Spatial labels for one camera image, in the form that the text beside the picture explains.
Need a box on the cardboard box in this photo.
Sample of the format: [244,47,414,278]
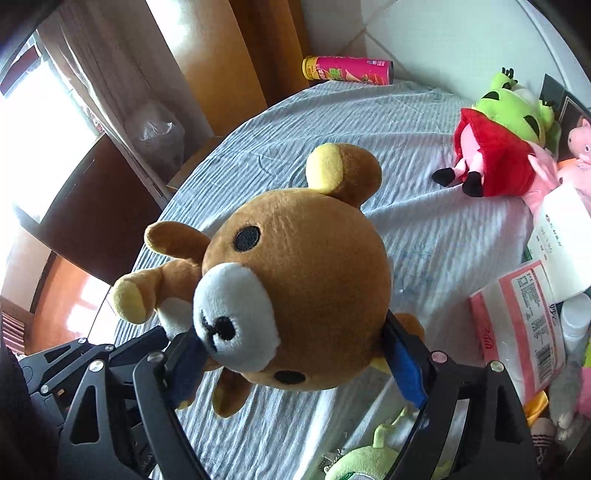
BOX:
[166,135,227,195]

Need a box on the grey plush toy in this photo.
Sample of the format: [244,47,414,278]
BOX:
[547,364,587,439]

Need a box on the brown bear plush toy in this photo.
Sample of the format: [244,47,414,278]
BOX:
[107,142,426,418]

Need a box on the light green frog plush toy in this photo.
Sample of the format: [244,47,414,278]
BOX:
[471,68,561,153]

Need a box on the pink white tissue pack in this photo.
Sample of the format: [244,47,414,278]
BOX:
[468,259,566,402]

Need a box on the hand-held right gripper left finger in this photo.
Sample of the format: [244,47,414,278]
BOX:
[58,323,218,480]

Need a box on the white plastic bottle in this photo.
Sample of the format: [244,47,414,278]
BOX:
[561,293,591,361]

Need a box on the pink chips can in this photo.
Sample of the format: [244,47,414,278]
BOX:
[302,55,394,86]

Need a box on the small green frog plush toy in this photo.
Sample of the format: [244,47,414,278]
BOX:
[323,406,458,480]

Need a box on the black rectangular box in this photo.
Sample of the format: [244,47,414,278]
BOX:
[538,73,591,162]

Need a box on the pink pig plush toy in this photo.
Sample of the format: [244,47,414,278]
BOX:
[556,117,591,195]

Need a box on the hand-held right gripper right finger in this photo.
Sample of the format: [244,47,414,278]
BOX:
[379,310,541,480]

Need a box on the clear plastic bag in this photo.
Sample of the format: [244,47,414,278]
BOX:
[124,99,185,171]

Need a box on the beige curtain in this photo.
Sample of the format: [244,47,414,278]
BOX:
[37,0,185,153]

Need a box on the red dress pink plush toy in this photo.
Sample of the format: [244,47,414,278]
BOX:
[431,108,557,217]

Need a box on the white printed carton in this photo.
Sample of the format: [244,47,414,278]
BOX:
[526,185,591,305]

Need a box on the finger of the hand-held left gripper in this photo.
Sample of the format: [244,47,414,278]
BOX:
[104,325,169,370]
[18,338,114,398]

